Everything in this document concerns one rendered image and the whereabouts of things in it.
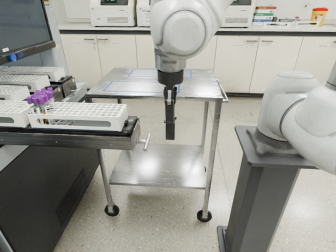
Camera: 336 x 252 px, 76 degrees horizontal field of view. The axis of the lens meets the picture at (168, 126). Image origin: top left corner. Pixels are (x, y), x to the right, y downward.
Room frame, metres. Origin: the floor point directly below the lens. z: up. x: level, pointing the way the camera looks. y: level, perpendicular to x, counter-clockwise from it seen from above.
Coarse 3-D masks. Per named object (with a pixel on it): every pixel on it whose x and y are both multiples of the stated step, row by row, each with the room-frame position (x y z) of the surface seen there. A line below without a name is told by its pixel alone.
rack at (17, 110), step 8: (0, 104) 0.68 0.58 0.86; (8, 104) 0.67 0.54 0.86; (16, 104) 0.68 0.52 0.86; (24, 104) 0.68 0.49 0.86; (0, 112) 0.61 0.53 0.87; (8, 112) 0.61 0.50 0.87; (16, 112) 0.62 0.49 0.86; (24, 112) 0.63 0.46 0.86; (0, 120) 0.67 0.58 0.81; (8, 120) 0.67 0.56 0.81; (16, 120) 0.61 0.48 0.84; (24, 120) 0.61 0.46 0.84
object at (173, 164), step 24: (120, 72) 1.22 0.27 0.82; (144, 72) 1.22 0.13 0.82; (192, 72) 1.22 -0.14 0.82; (96, 96) 0.89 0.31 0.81; (120, 96) 0.88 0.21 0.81; (144, 96) 0.87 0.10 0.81; (192, 96) 0.86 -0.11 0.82; (216, 96) 0.86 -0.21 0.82; (216, 120) 0.85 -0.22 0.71; (168, 144) 1.28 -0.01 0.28; (120, 168) 1.03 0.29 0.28; (144, 168) 1.03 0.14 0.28; (168, 168) 1.03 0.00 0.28; (192, 168) 1.03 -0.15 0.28
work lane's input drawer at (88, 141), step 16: (0, 128) 0.60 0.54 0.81; (16, 128) 0.60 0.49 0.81; (32, 128) 0.60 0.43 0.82; (48, 128) 0.60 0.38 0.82; (128, 128) 0.60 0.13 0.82; (16, 144) 0.59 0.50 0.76; (32, 144) 0.59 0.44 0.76; (48, 144) 0.58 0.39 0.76; (64, 144) 0.58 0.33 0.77; (80, 144) 0.57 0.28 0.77; (96, 144) 0.57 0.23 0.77; (112, 144) 0.57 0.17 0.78; (128, 144) 0.56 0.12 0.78; (144, 144) 0.60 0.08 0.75
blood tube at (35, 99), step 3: (36, 96) 0.61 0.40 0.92; (33, 99) 0.60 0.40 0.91; (36, 99) 0.60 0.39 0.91; (33, 102) 0.60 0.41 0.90; (36, 102) 0.60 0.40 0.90; (36, 105) 0.60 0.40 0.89; (39, 105) 0.61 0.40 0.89; (36, 108) 0.60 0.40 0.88; (39, 108) 0.61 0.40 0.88; (39, 111) 0.61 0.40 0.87; (42, 120) 0.61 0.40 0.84; (42, 123) 0.61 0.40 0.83
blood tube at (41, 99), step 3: (39, 99) 0.60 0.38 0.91; (42, 99) 0.60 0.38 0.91; (39, 102) 0.60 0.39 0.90; (42, 102) 0.60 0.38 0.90; (42, 105) 0.60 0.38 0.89; (42, 108) 0.60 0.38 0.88; (45, 108) 0.61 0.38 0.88; (42, 111) 0.60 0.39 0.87; (45, 111) 0.60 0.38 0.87; (45, 120) 0.60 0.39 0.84; (48, 120) 0.61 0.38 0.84; (48, 123) 0.61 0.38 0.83
